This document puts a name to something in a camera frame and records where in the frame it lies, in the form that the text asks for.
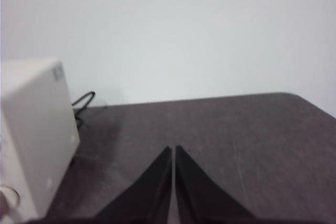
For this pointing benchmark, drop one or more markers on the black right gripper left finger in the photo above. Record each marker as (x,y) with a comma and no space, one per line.
(147,197)

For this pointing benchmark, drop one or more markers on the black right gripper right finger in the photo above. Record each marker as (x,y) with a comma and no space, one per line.
(202,197)

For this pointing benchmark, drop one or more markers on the white Toshiba toaster oven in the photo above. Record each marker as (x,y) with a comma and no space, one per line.
(34,119)

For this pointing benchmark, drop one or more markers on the oven timer dial knob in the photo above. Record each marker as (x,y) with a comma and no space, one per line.
(11,196)

